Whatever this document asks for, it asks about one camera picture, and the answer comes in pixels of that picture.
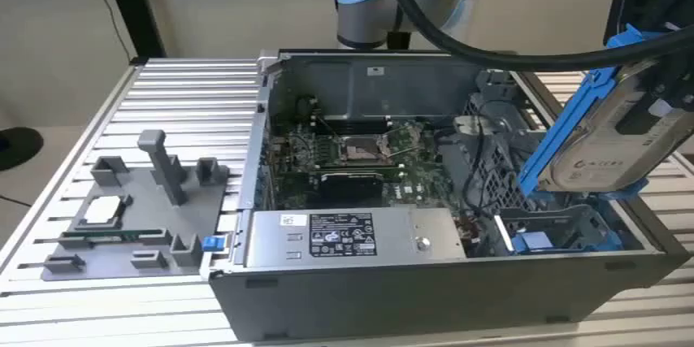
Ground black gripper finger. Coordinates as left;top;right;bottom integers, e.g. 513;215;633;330
616;56;694;137
604;0;661;46

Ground hard disk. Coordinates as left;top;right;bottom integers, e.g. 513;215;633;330
518;24;694;202

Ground black disk wire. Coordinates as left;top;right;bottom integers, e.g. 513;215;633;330
462;116;494;218

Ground metal disk bay cage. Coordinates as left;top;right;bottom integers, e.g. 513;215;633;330
437;68;565;218

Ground blue carrier in bay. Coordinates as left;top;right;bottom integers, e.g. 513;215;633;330
512;231;559;254

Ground green motherboard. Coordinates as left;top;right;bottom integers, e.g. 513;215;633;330
269;117;468;212

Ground silver power supply unit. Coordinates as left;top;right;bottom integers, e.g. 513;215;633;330
241;206;468;271

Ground CPU socket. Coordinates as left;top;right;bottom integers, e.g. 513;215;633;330
336;133;396;163

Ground black RAM slots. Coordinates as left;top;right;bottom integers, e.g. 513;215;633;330
313;116;397;136

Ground black graphics card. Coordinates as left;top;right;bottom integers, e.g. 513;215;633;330
317;171;386;208

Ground open grey PC case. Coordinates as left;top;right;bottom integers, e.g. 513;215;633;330
200;48;693;342

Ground blue case latch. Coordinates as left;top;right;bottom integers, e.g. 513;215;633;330
200;235;228;253

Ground grey parts rack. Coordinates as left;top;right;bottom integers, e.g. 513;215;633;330
41;129;233;283

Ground green RAM stick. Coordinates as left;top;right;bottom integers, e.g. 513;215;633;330
62;229;165;242

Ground silver CPU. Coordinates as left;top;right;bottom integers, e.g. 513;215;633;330
85;196;125;225

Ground black round base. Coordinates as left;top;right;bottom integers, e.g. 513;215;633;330
0;127;45;172

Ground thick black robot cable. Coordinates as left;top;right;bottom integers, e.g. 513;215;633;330
377;0;694;74

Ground red wire bundle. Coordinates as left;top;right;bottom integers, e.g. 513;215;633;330
457;219;484;243

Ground black metal post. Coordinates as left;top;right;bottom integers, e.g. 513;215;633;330
101;0;167;59

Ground thin black wall wire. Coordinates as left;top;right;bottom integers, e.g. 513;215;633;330
86;0;137;66

